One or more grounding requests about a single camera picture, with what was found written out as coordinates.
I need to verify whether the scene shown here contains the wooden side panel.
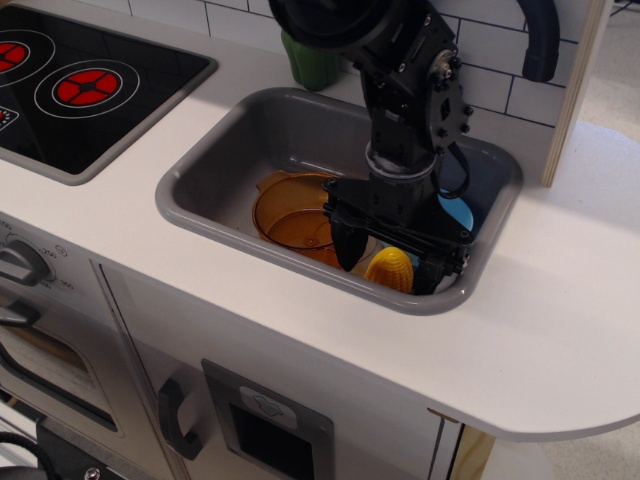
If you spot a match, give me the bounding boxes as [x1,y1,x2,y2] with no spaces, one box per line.
[540,1,613,188]

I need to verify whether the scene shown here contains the toy oven door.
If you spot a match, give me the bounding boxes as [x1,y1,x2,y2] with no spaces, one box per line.
[0,279,126,441]

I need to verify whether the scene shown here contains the yellow toy corn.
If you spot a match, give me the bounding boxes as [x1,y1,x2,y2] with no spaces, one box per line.
[364,247,414,294]

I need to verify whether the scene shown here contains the black toy faucet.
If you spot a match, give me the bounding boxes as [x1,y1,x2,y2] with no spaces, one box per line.
[517,0,560,83]

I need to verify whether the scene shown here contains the orange transparent pot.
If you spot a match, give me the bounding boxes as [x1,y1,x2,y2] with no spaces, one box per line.
[252,170,339,267]

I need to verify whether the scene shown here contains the grey oven knob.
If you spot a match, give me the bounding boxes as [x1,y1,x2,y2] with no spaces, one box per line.
[1,240,51,287]

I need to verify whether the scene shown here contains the light blue bowl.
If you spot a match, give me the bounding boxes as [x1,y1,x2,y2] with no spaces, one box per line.
[434,195,474,293]

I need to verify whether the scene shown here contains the grey oven door handle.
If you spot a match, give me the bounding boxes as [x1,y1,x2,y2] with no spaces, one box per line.
[1,293,42,328]

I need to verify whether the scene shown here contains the black cabinet door handle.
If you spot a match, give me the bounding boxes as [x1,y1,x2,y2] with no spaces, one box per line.
[157,379,203,461]

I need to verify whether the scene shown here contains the black cable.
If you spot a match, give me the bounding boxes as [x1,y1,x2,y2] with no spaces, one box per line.
[0,430,49,480]

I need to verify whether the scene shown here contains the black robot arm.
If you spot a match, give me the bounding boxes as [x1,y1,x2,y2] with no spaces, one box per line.
[270,1,474,295]

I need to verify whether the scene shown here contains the green toy bell pepper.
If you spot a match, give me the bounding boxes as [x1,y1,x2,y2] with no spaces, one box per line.
[281,30,340,92]

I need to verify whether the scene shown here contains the grey dispenser panel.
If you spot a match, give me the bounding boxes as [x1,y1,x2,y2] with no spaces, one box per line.
[201,359,336,480]

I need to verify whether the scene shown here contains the white cabinet door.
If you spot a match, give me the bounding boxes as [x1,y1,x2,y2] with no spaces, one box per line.
[101,265,452,479]

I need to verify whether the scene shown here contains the black toy stovetop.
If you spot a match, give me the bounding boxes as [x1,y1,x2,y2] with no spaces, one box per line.
[1,3,218,186]

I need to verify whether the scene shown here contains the grey sink basin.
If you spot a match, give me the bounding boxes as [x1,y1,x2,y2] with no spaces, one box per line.
[156,88,522,315]

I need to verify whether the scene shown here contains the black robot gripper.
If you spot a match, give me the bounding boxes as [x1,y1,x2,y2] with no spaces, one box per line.
[323,174,474,295]

